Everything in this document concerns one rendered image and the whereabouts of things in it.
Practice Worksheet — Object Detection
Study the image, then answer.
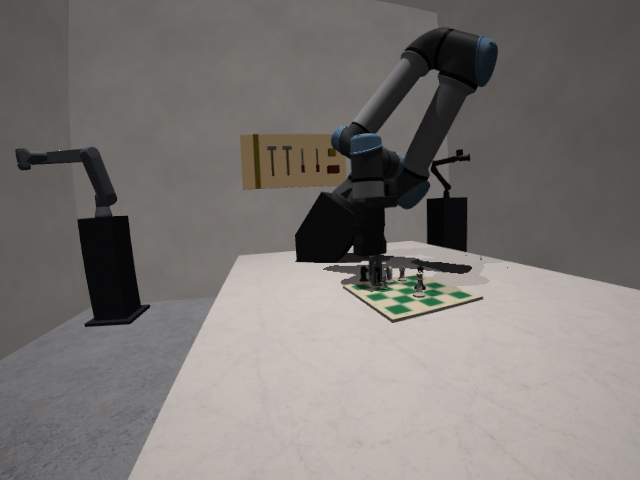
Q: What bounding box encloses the green and cream chessboard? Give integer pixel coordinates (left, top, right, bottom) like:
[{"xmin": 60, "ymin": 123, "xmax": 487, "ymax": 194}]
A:
[{"xmin": 343, "ymin": 274, "xmax": 483, "ymax": 323}]

